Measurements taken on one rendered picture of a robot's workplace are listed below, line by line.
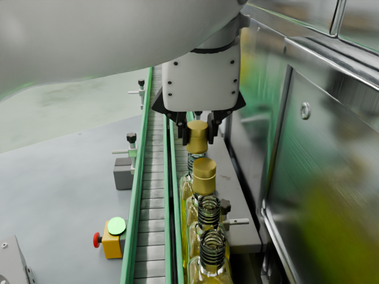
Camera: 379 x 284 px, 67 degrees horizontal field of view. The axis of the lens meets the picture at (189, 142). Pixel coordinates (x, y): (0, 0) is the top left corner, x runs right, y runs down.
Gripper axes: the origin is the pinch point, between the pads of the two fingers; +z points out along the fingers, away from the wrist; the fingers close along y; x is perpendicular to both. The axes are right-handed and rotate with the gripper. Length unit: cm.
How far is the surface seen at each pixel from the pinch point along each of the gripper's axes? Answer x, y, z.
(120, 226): -3.9, 17.2, 36.1
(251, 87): -24.4, -16.6, 9.9
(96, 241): -2.6, 24.1, 40.5
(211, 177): 7.8, -1.3, 2.0
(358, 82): 12.3, -12.0, -16.6
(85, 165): -42, 37, 56
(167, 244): 8.7, 5.7, 20.6
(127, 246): 8.4, 12.9, 20.7
